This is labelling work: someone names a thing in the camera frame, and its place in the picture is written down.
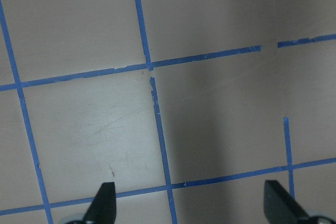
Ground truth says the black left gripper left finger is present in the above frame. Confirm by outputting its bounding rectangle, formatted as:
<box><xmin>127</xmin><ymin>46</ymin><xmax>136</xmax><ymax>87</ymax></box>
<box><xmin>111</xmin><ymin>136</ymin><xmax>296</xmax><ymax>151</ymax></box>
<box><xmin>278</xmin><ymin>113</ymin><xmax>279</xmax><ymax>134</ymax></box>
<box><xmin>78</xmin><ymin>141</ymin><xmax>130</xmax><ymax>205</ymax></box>
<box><xmin>82</xmin><ymin>182</ymin><xmax>116</xmax><ymax>224</ymax></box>

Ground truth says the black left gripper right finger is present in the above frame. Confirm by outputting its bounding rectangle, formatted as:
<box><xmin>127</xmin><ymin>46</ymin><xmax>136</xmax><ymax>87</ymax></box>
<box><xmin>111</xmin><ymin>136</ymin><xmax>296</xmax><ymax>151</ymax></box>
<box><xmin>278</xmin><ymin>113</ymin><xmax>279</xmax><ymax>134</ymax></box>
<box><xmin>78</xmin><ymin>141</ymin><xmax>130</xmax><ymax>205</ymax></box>
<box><xmin>264</xmin><ymin>180</ymin><xmax>315</xmax><ymax>224</ymax></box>

